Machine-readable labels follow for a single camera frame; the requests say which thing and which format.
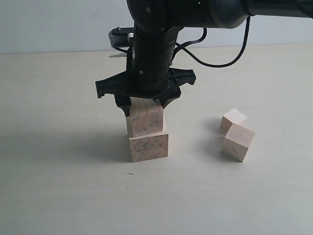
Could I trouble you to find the smallest wooden cube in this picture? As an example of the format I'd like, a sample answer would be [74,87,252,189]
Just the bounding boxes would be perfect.
[220,108,247,134]

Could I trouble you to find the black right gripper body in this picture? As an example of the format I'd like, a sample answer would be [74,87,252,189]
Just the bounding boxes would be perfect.
[95,27,196,99]

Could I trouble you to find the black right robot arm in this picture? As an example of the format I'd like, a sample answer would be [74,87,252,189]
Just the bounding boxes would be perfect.
[95,0,313,116]

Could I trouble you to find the small wooden cube front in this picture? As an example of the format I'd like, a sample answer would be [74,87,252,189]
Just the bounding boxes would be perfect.
[221,123,255,162]

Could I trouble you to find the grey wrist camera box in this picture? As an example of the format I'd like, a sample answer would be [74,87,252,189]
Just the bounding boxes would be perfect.
[109,27,134,48]

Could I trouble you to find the medium wooden cube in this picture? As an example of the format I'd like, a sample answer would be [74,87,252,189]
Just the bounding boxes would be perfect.
[126,97,163,138]

